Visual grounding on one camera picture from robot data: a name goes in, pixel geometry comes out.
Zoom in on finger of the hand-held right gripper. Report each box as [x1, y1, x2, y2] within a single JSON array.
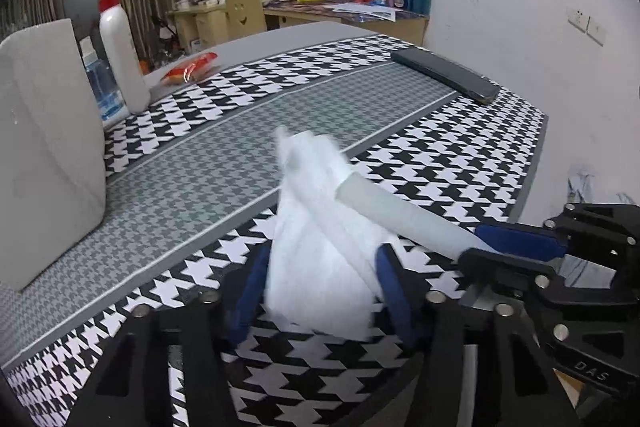
[[474, 203, 640, 261], [457, 248, 557, 303]]

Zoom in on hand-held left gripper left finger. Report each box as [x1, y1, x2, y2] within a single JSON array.
[[65, 251, 274, 427]]

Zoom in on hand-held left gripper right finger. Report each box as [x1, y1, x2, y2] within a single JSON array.
[[375, 244, 583, 427]]

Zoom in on white cloth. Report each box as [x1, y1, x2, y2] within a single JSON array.
[[264, 126, 493, 338]]

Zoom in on white foam box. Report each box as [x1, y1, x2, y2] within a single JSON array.
[[0, 18, 108, 292]]

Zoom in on black white houndstooth tablecloth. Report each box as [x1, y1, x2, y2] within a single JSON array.
[[0, 33, 551, 427]]

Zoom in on dark grey flat case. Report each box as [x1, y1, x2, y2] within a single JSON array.
[[390, 48, 501, 106]]

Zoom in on red snack packet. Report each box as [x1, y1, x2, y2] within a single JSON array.
[[160, 52, 220, 86]]

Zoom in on clear water bottle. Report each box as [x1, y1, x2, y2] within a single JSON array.
[[79, 36, 128, 122]]

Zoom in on white pump bottle red top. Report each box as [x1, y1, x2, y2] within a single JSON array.
[[85, 0, 152, 115]]

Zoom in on black folding chair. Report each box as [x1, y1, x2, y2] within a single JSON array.
[[150, 14, 181, 58]]

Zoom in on cluttered wooden desk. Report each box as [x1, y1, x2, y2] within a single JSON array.
[[262, 0, 431, 48]]

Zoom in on wooden desk with drawers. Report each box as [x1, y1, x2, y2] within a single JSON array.
[[167, 2, 231, 52]]

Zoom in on printed paper sheets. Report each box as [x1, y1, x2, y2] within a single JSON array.
[[332, 2, 398, 22]]

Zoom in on double wall socket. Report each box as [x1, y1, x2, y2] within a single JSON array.
[[566, 6, 607, 46]]

